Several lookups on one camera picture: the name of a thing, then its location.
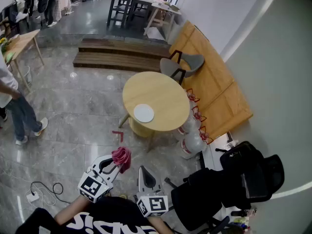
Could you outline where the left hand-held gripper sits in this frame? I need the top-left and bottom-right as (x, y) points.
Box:
(77, 154), (123, 203)

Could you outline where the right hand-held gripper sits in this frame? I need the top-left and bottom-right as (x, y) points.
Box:
(136, 165), (170, 218)

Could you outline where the pink cloth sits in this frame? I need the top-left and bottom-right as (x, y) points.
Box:
(111, 146), (133, 175)

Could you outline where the white round plate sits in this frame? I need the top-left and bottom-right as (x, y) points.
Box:
(133, 103), (155, 124)

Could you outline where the person's left forearm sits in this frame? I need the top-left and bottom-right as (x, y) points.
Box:
(53, 194), (95, 226)

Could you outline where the person's right forearm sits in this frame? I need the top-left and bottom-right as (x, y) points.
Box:
(147, 215), (175, 234)

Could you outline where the person's black printed T-shirt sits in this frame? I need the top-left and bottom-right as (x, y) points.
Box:
(15, 196), (160, 234)

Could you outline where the black mesh office chair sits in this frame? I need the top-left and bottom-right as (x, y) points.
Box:
(164, 154), (286, 234)

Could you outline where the white power strip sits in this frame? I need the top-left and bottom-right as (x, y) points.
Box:
(25, 191), (40, 203)

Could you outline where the round wooden table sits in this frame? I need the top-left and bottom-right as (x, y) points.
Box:
(118, 71), (191, 154)

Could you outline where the black backpack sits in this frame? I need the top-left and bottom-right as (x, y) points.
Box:
(215, 140), (265, 180)

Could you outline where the brown wooden step platform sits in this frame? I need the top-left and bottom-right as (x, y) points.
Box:
(72, 38), (172, 73)

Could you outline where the grey shell chair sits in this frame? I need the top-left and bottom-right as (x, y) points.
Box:
(159, 49), (206, 85)

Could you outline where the orange wrapped flat panel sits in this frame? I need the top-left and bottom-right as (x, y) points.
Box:
(169, 20), (254, 141)

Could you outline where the white sheet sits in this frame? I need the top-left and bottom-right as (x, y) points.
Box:
(145, 26), (167, 41)

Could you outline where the rectangular light wooden table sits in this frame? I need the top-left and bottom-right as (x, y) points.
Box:
(0, 29), (45, 93)

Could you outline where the yellow flower bouquet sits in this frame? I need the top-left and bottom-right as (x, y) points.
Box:
(0, 37), (10, 54)

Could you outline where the pale wooden trestle table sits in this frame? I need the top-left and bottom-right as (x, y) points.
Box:
(143, 1), (182, 38)

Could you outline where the black cable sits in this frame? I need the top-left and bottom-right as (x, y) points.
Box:
(30, 181), (72, 205)

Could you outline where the clear water jug red handle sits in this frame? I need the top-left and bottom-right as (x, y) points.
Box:
(177, 105), (208, 136)

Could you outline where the white wire wastebasket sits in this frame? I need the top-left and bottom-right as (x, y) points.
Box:
(21, 65), (33, 85)

